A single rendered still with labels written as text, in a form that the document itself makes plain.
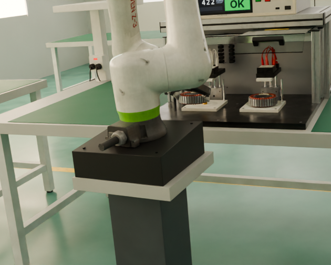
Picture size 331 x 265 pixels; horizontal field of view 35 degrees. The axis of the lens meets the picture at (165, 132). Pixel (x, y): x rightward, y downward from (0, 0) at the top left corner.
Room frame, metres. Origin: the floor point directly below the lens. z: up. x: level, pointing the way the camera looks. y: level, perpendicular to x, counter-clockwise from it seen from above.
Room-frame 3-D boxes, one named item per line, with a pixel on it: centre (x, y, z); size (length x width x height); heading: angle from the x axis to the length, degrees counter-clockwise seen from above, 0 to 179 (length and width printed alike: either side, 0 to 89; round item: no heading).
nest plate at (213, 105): (2.13, -0.17, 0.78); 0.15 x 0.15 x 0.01; 65
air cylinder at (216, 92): (2.26, -0.23, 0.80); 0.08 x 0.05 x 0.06; 65
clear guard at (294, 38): (2.01, -0.45, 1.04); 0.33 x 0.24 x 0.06; 155
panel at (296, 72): (2.31, -0.39, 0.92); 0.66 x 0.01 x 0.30; 65
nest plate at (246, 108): (2.03, -0.39, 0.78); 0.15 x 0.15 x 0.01; 65
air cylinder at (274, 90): (2.16, -0.45, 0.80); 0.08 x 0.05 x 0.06; 65
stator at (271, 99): (2.03, -0.39, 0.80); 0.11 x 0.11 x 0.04
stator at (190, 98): (2.01, -0.12, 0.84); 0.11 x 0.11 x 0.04
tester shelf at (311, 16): (2.37, -0.41, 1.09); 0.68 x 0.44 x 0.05; 65
